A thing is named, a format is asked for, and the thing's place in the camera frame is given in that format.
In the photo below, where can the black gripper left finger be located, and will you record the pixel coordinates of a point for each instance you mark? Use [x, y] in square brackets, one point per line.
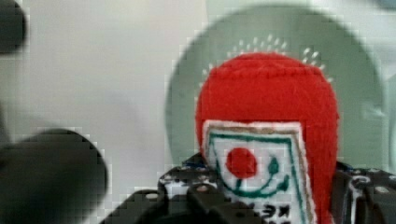
[186, 194]

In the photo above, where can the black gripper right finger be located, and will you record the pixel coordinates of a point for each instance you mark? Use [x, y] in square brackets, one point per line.
[363, 196]

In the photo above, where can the red plush ketchup bottle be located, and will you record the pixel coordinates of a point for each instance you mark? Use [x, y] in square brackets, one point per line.
[267, 124]

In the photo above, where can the light green strainer bowl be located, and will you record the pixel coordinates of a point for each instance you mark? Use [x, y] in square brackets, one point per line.
[304, 34]

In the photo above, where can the black cylinder cup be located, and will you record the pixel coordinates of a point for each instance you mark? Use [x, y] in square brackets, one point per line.
[54, 177]

